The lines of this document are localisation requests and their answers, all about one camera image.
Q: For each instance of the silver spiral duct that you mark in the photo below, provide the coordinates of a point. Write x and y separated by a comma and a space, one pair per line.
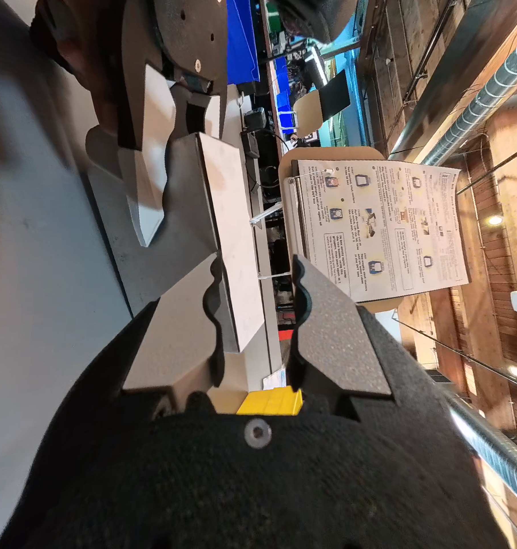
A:
498, 459
477, 103

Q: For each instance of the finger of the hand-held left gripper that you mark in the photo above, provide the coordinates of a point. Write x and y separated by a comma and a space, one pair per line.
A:
215, 113
149, 193

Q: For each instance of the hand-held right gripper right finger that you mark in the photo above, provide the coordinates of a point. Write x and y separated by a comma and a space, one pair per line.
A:
344, 343

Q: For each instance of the blue plastic bin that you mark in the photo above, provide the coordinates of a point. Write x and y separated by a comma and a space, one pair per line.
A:
241, 43

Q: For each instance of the white cardboard mailer box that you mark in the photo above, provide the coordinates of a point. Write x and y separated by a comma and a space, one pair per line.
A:
237, 236

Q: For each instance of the white instruction sheet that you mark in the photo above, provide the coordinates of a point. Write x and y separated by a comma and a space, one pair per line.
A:
391, 227

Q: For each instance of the grey desk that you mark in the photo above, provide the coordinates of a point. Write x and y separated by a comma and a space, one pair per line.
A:
48, 278

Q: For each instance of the black charging dock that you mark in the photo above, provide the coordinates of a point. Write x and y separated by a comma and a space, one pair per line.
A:
255, 118

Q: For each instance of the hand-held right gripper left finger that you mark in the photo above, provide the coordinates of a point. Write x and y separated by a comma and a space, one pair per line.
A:
172, 343

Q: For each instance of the black power adapter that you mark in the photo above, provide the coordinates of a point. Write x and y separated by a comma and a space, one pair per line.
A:
249, 146

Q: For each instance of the black monitor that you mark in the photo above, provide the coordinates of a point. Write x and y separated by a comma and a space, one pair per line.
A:
335, 96

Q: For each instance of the yellow plastic bin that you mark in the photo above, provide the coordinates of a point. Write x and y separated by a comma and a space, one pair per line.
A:
271, 403

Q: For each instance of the small blue bin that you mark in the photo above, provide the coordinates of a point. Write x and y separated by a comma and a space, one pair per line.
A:
286, 107

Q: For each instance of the ceiling light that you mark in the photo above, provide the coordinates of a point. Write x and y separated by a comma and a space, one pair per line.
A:
516, 371
494, 220

